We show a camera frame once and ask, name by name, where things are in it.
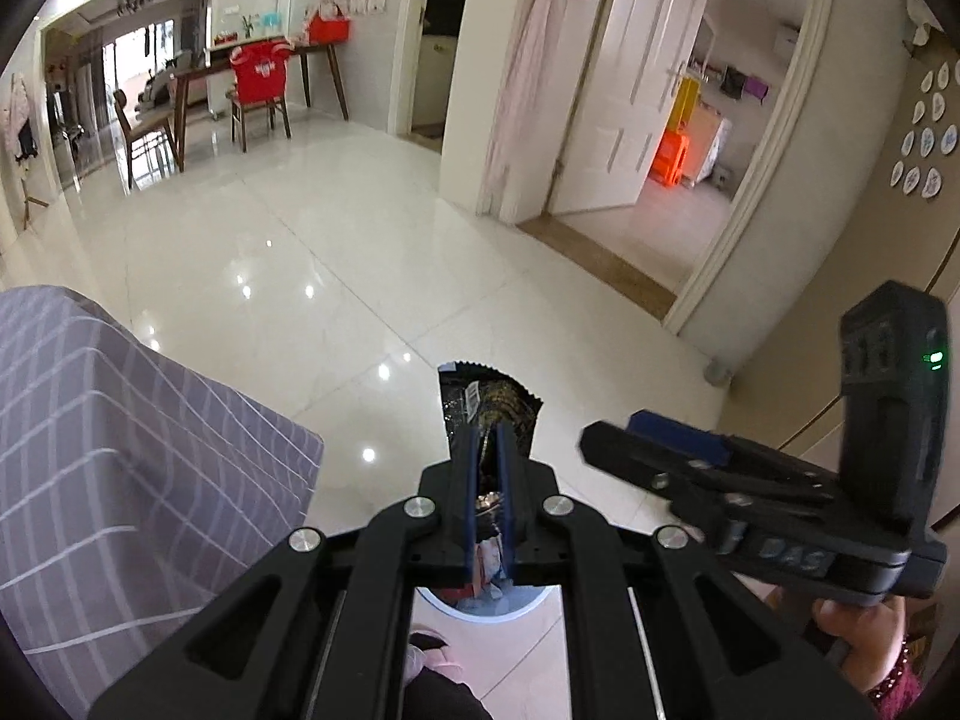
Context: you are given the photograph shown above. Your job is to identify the light blue plastic bucket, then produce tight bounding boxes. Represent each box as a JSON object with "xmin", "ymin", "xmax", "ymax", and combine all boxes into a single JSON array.
[{"xmin": 415, "ymin": 583, "xmax": 562, "ymax": 622}]

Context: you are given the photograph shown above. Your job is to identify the purple hanging cloth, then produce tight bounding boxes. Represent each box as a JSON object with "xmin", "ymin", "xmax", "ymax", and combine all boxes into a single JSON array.
[{"xmin": 721, "ymin": 66, "xmax": 771, "ymax": 104}]

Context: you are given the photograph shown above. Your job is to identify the pink slipper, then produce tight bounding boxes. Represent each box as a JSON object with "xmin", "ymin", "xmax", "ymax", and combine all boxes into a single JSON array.
[{"xmin": 407, "ymin": 631, "xmax": 467, "ymax": 693}]

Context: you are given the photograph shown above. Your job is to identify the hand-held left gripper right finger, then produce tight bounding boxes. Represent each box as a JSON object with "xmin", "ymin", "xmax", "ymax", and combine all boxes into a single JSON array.
[{"xmin": 497, "ymin": 422, "xmax": 880, "ymax": 720}]

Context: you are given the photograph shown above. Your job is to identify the wooden dining chair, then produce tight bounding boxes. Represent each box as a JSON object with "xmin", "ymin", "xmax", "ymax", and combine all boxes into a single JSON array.
[{"xmin": 112, "ymin": 86, "xmax": 175, "ymax": 190}]

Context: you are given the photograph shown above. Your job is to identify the person's right hand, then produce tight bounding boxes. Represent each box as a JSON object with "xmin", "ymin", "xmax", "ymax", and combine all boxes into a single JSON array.
[{"xmin": 812, "ymin": 591, "xmax": 925, "ymax": 695}]

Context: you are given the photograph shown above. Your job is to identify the grey checked blanket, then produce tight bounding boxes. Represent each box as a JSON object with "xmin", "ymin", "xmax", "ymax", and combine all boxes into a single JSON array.
[{"xmin": 0, "ymin": 284, "xmax": 326, "ymax": 720}]

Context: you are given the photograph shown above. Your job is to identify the pink white wrapper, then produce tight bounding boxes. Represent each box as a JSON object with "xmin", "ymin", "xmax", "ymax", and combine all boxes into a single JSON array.
[{"xmin": 457, "ymin": 516, "xmax": 527, "ymax": 610}]

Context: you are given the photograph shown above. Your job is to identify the red basket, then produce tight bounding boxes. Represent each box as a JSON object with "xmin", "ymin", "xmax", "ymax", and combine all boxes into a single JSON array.
[{"xmin": 307, "ymin": 3, "xmax": 354, "ymax": 45}]

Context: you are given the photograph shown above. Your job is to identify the dark red bead bracelet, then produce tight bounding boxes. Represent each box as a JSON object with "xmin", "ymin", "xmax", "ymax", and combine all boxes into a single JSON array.
[{"xmin": 861, "ymin": 634, "xmax": 925, "ymax": 700}]

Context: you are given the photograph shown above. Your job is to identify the person's dark trouser leg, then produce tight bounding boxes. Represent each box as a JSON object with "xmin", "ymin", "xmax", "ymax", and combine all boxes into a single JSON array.
[{"xmin": 403, "ymin": 673, "xmax": 496, "ymax": 720}]

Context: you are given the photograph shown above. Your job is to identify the red chair cover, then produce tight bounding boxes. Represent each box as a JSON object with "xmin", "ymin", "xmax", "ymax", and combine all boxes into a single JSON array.
[{"xmin": 228, "ymin": 40, "xmax": 295, "ymax": 104}]

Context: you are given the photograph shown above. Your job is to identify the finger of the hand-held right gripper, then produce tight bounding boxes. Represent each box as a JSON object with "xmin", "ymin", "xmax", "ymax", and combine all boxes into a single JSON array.
[
  {"xmin": 627, "ymin": 409, "xmax": 811, "ymax": 470},
  {"xmin": 580, "ymin": 420, "xmax": 841, "ymax": 527}
]

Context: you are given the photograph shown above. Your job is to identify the wooden console table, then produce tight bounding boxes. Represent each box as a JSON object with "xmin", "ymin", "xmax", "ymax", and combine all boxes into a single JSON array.
[{"xmin": 202, "ymin": 40, "xmax": 351, "ymax": 122}]

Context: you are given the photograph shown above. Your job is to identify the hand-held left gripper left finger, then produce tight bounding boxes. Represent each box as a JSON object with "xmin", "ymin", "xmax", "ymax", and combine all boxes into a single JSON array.
[{"xmin": 88, "ymin": 424, "xmax": 482, "ymax": 720}]

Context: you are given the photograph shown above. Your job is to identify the black snack packet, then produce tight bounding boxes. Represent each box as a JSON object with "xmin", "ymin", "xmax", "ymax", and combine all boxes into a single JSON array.
[{"xmin": 436, "ymin": 361, "xmax": 543, "ymax": 515}]

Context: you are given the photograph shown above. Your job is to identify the blue white wall decals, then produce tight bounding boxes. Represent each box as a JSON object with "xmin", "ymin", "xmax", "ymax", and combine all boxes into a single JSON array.
[{"xmin": 888, "ymin": 58, "xmax": 960, "ymax": 201}]

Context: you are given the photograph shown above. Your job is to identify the yellow plastic cabinet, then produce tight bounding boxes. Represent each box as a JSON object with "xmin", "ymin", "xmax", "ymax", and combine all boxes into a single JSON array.
[{"xmin": 670, "ymin": 73, "xmax": 704, "ymax": 145}]

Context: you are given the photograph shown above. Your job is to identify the orange plastic stool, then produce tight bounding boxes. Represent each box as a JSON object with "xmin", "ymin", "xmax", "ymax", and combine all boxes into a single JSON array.
[{"xmin": 649, "ymin": 130, "xmax": 692, "ymax": 190}]

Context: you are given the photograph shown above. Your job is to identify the white cabinet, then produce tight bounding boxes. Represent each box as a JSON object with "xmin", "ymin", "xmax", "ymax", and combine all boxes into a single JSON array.
[{"xmin": 694, "ymin": 100, "xmax": 734, "ymax": 182}]

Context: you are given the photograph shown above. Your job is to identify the white panel door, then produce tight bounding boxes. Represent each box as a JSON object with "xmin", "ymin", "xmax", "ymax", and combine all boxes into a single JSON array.
[{"xmin": 550, "ymin": 0, "xmax": 722, "ymax": 216}]

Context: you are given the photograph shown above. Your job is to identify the pink clothes on rack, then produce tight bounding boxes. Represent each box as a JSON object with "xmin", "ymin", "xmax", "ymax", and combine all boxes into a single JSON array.
[{"xmin": 0, "ymin": 71, "xmax": 40, "ymax": 166}]

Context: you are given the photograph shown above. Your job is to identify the wooden dining table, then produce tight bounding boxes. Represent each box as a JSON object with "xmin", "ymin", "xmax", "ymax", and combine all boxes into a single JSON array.
[{"xmin": 154, "ymin": 60, "xmax": 237, "ymax": 173}]

